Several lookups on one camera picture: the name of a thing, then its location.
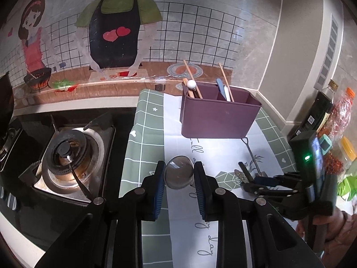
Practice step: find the dark soy sauce bottle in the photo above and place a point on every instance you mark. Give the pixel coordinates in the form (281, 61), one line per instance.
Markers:
(320, 109)

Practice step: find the teal cap salt shaker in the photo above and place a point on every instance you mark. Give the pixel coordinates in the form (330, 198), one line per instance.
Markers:
(325, 143)

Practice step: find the white ball-end stirrer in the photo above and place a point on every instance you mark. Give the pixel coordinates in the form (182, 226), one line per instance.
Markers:
(191, 84)

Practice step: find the wooden spoon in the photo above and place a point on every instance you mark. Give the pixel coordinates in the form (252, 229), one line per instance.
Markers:
(185, 82)

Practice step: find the cartoon couple wall poster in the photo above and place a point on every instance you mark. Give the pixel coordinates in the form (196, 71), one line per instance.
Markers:
(181, 33)

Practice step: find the green white checked tablecloth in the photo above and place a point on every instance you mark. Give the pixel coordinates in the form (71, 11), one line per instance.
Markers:
(178, 229)

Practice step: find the green plastic bag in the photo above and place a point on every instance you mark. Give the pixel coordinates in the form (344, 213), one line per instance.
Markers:
(347, 187)

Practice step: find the blue-grey plastic spoon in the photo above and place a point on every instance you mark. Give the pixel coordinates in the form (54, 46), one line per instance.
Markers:
(219, 83)

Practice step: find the grey wall vent grille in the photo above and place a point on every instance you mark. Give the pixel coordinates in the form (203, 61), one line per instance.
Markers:
(329, 53)

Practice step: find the purple utensil holder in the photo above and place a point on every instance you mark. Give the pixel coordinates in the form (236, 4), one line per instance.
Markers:
(217, 117)

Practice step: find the wooden chopstick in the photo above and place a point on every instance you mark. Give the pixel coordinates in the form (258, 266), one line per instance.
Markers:
(225, 79)
(191, 75)

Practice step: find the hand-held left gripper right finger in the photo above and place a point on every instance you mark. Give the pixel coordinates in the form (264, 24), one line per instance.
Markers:
(199, 189)

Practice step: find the black gas stove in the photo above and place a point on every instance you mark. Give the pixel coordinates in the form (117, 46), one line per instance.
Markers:
(41, 223)

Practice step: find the orange cap chili bottle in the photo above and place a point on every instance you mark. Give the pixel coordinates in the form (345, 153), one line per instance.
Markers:
(341, 109)

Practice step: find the shovel-shaped metal spoon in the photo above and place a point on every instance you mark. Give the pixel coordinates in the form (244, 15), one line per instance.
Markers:
(252, 156)

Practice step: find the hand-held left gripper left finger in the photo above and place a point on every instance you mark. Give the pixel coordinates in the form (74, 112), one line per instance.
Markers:
(159, 189)

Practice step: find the round metal spoon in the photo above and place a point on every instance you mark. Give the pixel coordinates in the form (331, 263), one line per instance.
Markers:
(178, 173)

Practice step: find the person's right hand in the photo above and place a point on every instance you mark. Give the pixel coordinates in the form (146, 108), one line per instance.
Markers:
(343, 229)

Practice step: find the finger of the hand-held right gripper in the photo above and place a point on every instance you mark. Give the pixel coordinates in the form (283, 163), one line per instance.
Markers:
(265, 181)
(267, 193)

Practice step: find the yellow lid chili jar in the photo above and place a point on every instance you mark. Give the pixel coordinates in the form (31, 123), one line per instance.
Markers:
(347, 148)

